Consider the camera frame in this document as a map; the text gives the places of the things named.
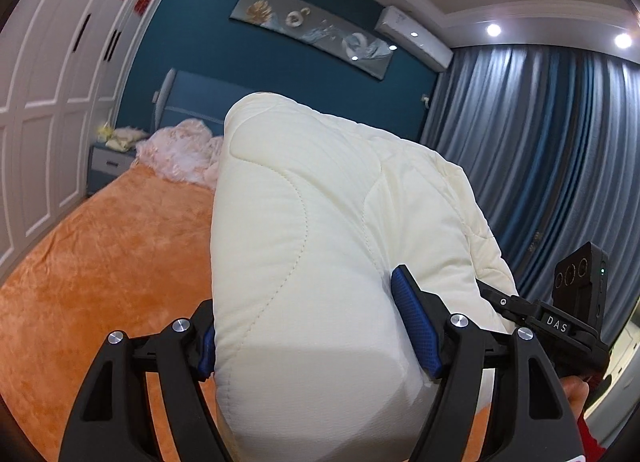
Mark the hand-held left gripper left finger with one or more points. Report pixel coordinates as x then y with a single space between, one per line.
205 357

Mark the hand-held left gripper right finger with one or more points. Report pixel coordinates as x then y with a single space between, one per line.
415 322

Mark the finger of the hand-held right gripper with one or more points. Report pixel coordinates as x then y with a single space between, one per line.
505 303

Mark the white quilted jacket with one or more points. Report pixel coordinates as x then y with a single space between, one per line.
310 242

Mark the person's right hand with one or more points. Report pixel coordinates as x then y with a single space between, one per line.
575 392

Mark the orange plush bed blanket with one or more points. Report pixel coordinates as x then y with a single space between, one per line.
100 267

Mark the grey-blue curtain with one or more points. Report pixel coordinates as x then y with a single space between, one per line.
525 142

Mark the person's red clothing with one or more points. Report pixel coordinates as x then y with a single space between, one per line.
587 442

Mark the pink crumpled quilt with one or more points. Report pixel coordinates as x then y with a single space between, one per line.
175 152

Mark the blue and white nightstand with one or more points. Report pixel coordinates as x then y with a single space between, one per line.
107 167

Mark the pale yellow cloth on nightstand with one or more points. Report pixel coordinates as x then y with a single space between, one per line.
122 139

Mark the round ceiling spotlight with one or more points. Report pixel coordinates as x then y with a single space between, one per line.
623 40
494 30

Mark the blue upholstered headboard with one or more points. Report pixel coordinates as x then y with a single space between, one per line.
200 97

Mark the white panelled wardrobe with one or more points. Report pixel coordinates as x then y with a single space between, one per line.
50 117

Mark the small wall fixture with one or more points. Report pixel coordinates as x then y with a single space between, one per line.
425 101

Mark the white wall air conditioner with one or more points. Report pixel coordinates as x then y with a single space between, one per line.
415 34

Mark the long framed wall painting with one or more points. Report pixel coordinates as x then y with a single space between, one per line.
310 27

